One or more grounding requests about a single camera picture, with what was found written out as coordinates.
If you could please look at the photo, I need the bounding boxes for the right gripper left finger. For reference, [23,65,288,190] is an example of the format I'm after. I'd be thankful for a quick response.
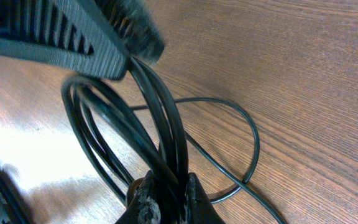
[0,0,128,80]

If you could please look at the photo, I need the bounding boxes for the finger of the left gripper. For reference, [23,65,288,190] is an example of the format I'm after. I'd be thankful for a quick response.
[185,172,224,224]
[116,171,162,224]

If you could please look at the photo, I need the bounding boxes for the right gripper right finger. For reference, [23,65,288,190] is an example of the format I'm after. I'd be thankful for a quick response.
[96,0,165,62]

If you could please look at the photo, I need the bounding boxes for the black USB cable bundle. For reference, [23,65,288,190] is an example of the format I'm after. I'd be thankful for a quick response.
[60,57,190,208]

